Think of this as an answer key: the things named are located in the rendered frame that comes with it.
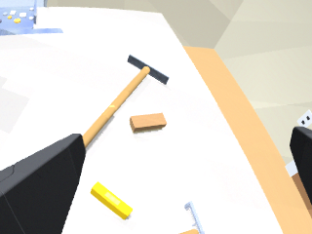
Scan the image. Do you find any long wooden-handled scraper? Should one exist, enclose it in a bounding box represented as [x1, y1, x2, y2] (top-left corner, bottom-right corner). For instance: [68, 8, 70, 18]
[83, 54, 171, 148]

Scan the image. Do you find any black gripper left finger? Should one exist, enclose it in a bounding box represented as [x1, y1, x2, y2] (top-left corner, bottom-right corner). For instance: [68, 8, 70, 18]
[0, 133, 86, 234]

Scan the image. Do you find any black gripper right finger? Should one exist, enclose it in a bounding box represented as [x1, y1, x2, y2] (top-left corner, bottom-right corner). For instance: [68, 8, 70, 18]
[290, 126, 312, 206]

